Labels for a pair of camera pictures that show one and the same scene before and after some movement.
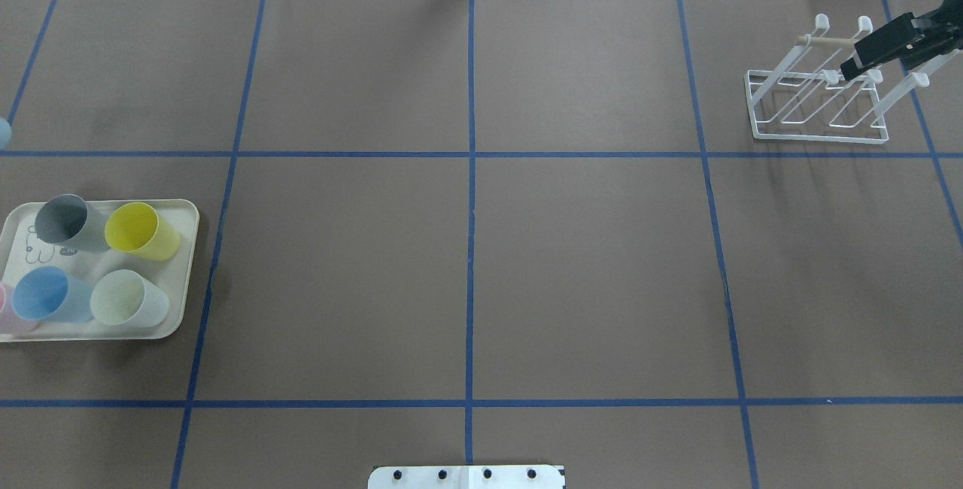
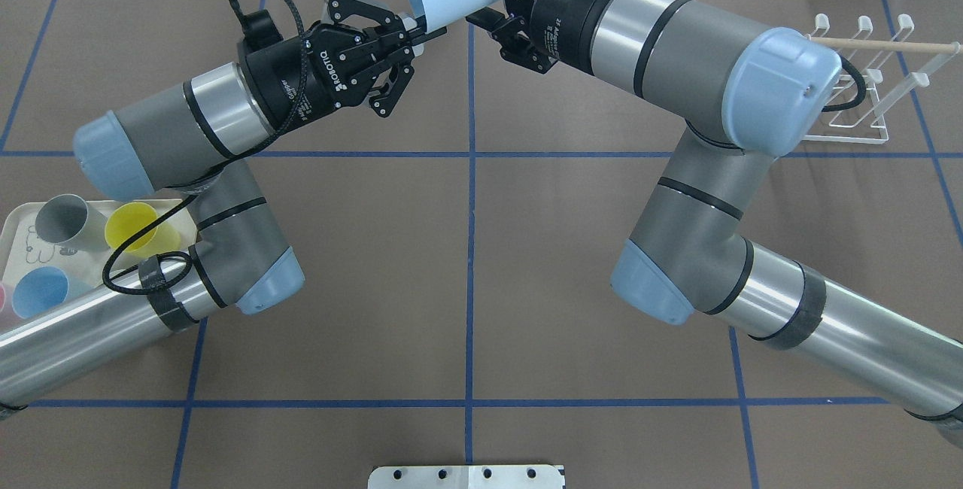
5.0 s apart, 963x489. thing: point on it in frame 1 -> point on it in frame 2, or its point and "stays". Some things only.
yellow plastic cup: [137, 228] stays
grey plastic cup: [65, 217] stays
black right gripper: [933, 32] -> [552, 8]
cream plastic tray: [96, 271] stays
